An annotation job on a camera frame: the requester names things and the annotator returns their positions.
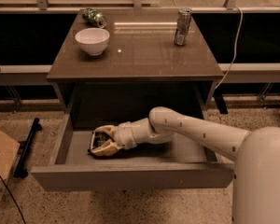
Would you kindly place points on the white ceramic bowl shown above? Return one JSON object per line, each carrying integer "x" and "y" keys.
{"x": 93, "y": 41}

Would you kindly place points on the open grey top drawer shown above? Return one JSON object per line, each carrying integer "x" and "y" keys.
{"x": 179, "y": 164}

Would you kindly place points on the cardboard box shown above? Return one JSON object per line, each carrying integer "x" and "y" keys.
{"x": 8, "y": 153}

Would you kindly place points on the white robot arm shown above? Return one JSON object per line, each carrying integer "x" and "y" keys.
{"x": 256, "y": 156}

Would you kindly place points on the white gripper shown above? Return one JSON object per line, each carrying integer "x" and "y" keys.
{"x": 125, "y": 134}

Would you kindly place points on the tall silver drink can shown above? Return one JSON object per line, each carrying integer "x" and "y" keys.
{"x": 182, "y": 26}

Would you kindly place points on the grey cabinet with counter top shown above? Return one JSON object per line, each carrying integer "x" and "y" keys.
{"x": 141, "y": 68}

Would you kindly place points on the crushed green soda can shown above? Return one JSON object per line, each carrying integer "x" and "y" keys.
{"x": 94, "y": 17}

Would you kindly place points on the black metal bar stand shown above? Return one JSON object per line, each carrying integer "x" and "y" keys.
{"x": 21, "y": 171}

